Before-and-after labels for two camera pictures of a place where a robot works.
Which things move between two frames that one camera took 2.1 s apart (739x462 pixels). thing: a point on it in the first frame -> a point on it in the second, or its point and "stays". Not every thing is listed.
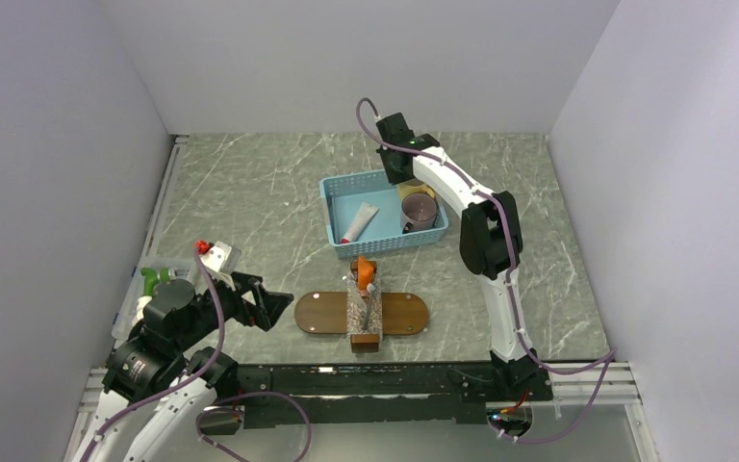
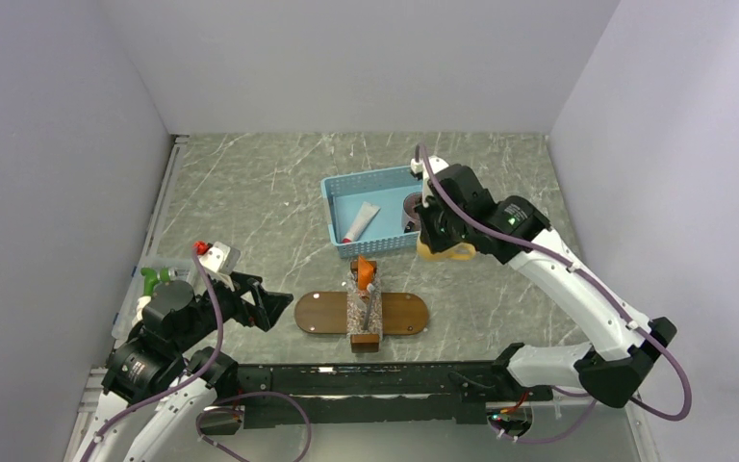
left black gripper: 267,307 stays
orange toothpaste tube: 365,273 stays
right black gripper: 394,178 -> 435,243
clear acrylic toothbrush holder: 356,306 stays
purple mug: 419,213 stays
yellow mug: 415,186 -> 462,251
